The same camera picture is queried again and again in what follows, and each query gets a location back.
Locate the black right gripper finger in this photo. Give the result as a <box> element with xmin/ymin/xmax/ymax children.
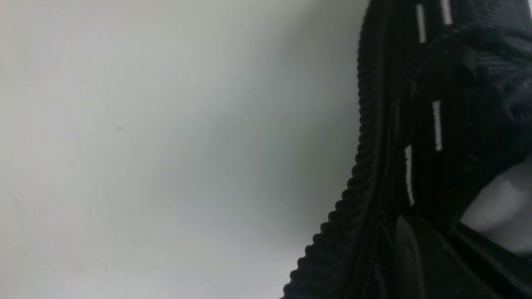
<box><xmin>394</xmin><ymin>216</ymin><xmax>495</xmax><ymax>299</ymax></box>

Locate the black knit sneaker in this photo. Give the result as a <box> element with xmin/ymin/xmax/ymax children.
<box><xmin>282</xmin><ymin>0</ymin><xmax>531</xmax><ymax>299</ymax></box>

